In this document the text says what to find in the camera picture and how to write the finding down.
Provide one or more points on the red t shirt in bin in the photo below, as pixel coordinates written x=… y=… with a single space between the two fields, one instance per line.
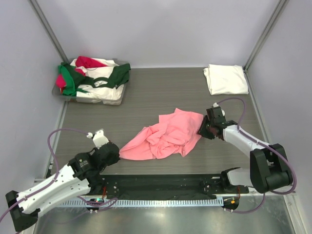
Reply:
x=79 y=64

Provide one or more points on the left aluminium frame post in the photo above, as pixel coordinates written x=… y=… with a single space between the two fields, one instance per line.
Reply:
x=48 y=29

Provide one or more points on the folded white t shirt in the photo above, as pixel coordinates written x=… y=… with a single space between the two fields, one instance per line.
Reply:
x=225 y=80

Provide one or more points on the slotted cable duct strip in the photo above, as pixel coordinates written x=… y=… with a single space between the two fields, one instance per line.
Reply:
x=78 y=203

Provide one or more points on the clear plastic bin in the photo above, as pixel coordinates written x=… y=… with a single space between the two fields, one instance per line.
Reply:
x=92 y=80

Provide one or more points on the dark green t shirt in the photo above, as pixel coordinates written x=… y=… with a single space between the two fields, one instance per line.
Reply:
x=119 y=76

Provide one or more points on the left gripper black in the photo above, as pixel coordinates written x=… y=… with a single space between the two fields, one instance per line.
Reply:
x=113 y=154

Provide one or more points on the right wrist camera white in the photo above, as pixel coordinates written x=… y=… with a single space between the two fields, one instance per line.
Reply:
x=217 y=105

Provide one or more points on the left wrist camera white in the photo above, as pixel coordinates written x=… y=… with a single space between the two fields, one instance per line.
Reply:
x=99 y=139

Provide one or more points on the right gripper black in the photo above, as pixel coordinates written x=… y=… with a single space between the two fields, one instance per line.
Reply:
x=207 y=128

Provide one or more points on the white t shirt in bin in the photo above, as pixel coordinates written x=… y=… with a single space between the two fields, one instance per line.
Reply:
x=110 y=96

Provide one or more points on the bright green t shirt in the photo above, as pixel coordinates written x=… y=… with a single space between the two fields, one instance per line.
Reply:
x=67 y=71

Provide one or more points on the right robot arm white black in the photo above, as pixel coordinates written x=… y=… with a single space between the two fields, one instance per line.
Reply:
x=268 y=169

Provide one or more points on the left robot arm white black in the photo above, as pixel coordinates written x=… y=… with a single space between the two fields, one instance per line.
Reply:
x=80 y=176

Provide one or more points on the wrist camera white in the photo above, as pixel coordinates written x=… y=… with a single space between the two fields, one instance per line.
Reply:
x=99 y=139
x=217 y=105

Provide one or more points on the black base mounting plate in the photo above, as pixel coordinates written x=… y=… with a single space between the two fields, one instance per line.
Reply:
x=165 y=187

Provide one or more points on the aluminium frame post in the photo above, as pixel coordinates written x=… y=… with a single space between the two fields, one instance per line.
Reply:
x=266 y=32
x=48 y=29

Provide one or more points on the pink t shirt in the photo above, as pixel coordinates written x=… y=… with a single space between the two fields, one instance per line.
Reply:
x=175 y=133

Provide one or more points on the right aluminium frame post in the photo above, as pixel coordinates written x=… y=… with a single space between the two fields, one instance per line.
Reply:
x=266 y=32

